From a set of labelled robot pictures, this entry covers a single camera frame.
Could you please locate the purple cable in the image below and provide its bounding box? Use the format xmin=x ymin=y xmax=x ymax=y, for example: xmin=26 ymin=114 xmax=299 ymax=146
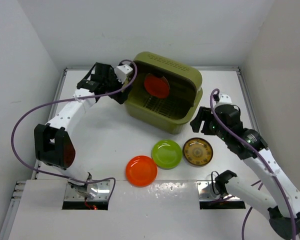
xmin=209 ymin=88 xmax=299 ymax=240
xmin=10 ymin=59 xmax=138 ymax=201

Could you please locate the brown patterned plate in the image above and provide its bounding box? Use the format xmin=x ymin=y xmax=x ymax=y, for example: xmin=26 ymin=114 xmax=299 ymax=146
xmin=182 ymin=137 xmax=214 ymax=167

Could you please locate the green plate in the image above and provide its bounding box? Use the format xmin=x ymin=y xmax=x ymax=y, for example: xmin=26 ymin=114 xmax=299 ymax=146
xmin=151 ymin=139 xmax=183 ymax=170

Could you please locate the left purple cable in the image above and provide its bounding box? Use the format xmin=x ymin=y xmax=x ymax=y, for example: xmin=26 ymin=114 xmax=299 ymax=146
xmin=10 ymin=59 xmax=138 ymax=201

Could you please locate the orange plate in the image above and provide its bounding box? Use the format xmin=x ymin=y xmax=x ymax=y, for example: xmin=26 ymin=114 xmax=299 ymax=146
xmin=143 ymin=73 xmax=170 ymax=99
xmin=125 ymin=155 xmax=158 ymax=188

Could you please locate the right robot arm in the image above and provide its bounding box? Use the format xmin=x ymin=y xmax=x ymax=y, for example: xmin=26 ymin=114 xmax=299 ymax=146
xmin=190 ymin=102 xmax=300 ymax=240

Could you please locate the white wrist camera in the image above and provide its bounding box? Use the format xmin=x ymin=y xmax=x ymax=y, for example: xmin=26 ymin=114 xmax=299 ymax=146
xmin=114 ymin=64 xmax=133 ymax=84
xmin=213 ymin=93 xmax=232 ymax=105

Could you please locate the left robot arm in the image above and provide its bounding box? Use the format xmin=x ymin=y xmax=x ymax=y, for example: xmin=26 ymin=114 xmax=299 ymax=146
xmin=34 ymin=60 xmax=138 ymax=199

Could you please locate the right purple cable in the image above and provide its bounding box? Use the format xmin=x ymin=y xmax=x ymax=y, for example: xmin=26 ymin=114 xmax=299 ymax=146
xmin=209 ymin=88 xmax=299 ymax=240

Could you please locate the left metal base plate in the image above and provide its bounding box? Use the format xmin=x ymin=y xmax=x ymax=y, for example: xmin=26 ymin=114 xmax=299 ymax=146
xmin=64 ymin=181 xmax=111 ymax=202

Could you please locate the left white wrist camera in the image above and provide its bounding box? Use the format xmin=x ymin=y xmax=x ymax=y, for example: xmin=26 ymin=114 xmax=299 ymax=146
xmin=114 ymin=64 xmax=133 ymax=84

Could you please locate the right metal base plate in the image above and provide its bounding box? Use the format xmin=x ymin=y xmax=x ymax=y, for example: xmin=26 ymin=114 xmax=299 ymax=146
xmin=196 ymin=180 xmax=241 ymax=202

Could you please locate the metal base plate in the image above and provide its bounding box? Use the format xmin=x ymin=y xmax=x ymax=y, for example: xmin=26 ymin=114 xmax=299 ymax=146
xmin=196 ymin=180 xmax=241 ymax=202
xmin=64 ymin=181 xmax=111 ymax=202

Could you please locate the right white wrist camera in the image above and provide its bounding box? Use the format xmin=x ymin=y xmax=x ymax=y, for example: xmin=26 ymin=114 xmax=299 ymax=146
xmin=213 ymin=93 xmax=232 ymax=105

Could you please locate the olive green dish rack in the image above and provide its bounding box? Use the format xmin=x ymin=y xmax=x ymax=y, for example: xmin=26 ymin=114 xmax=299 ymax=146
xmin=125 ymin=51 xmax=203 ymax=135

